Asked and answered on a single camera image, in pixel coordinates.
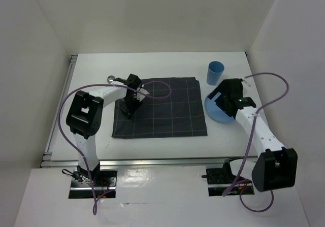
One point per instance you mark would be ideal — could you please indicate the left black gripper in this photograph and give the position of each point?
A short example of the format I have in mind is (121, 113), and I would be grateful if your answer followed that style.
(130, 110)

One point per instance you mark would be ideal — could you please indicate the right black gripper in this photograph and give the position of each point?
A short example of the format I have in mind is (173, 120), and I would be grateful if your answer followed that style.
(220, 89)

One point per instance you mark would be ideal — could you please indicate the blue plastic plate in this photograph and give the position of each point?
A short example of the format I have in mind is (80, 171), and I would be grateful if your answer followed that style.
(214, 112)

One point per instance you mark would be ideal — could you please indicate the dark grey checked cloth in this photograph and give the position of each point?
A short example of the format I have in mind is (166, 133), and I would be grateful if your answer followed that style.
(176, 111)

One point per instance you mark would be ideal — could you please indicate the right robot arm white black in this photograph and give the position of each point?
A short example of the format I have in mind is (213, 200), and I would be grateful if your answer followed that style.
(276, 165)

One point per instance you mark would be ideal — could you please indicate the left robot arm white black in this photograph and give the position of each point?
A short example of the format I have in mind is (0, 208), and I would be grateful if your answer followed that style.
(85, 116)

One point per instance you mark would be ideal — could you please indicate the blue plastic cup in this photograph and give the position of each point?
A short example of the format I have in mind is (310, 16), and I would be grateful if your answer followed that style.
(215, 70)

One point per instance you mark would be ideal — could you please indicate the silver spoon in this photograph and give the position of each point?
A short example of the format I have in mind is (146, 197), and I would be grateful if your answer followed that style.
(111, 79)

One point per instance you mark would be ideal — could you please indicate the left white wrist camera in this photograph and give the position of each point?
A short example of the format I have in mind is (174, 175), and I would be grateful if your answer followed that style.
(142, 93)

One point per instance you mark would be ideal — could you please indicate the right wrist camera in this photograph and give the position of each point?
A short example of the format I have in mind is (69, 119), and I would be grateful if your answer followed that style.
(245, 82)

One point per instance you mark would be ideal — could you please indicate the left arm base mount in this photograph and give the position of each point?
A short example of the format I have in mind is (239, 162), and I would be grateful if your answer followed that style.
(104, 185)

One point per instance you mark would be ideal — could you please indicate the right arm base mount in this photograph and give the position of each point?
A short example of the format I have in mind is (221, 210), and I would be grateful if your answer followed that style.
(218, 179)

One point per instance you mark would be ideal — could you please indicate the aluminium table frame rail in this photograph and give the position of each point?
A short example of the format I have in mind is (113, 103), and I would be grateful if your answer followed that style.
(222, 140)

